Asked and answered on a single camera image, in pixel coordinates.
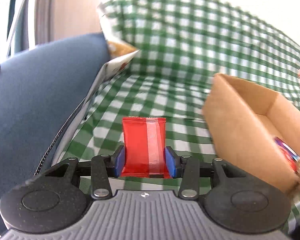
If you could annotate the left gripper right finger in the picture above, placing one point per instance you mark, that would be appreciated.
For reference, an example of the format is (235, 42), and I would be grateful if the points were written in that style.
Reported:
(188, 169)

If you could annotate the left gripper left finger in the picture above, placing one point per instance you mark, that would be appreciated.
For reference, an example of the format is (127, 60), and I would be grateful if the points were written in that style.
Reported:
(102, 167)

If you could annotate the plain red packet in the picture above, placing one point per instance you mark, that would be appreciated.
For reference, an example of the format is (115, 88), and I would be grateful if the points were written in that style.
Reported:
(144, 140)

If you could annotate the brown cardboard box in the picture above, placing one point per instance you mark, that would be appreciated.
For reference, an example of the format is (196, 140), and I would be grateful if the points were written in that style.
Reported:
(243, 119)

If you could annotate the blue sofa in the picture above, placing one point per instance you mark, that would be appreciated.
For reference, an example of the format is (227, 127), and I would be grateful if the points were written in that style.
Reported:
(42, 91)

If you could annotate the red chip packet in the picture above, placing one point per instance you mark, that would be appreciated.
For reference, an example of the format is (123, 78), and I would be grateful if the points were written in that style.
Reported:
(291, 156)

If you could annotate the white paper bag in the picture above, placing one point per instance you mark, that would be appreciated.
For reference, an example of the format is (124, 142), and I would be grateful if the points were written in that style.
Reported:
(121, 53)

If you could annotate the green checkered cloth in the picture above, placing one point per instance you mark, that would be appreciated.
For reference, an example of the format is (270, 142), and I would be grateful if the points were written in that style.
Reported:
(182, 44)

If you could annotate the grey curtain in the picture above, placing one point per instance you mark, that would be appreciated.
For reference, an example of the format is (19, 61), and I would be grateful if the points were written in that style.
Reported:
(43, 21)

